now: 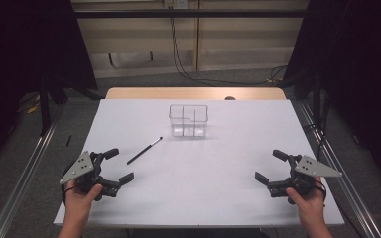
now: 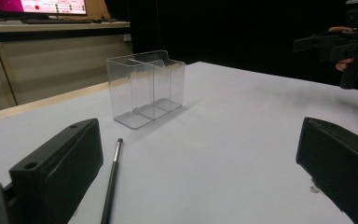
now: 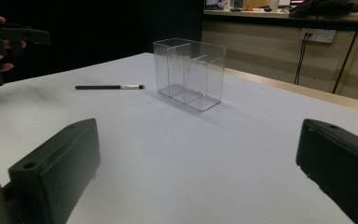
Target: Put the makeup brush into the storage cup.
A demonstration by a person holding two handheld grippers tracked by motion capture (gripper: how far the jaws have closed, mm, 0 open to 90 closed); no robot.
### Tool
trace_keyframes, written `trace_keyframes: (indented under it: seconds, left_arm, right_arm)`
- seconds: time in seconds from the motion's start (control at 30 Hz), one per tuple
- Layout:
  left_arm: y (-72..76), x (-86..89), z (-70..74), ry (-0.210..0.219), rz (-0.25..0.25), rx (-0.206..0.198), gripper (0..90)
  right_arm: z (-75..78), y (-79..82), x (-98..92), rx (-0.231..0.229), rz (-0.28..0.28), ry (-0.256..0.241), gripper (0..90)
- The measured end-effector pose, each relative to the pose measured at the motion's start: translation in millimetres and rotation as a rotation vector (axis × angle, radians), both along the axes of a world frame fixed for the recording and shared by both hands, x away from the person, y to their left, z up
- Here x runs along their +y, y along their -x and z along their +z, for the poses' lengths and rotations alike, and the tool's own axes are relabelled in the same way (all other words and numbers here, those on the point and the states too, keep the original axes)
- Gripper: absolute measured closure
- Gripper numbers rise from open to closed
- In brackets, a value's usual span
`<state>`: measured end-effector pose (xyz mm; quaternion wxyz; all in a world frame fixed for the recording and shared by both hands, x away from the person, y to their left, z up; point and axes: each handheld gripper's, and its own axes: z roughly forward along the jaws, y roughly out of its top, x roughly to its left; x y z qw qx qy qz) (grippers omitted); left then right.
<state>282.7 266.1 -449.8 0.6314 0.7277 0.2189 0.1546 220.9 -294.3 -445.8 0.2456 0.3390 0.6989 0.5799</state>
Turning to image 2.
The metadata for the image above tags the black keyboard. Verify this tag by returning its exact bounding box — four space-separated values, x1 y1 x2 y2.
21 18 94 25

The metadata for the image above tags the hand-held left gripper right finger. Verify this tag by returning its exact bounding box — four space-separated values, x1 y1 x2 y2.
296 117 358 224

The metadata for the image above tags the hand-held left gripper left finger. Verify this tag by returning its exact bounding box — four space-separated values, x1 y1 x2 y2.
8 118 104 224

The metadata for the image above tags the beige cabinet front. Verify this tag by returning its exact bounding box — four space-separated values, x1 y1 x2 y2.
0 33 134 116

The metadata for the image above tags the black pen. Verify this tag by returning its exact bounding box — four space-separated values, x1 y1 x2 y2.
100 137 124 224

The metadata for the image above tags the beige side desk top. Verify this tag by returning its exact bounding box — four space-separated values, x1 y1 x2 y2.
0 21 131 43

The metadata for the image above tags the clear acrylic organizer box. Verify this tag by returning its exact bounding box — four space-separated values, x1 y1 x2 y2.
105 49 186 130

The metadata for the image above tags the computer monitor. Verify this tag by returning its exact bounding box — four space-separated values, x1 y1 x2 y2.
0 0 88 16

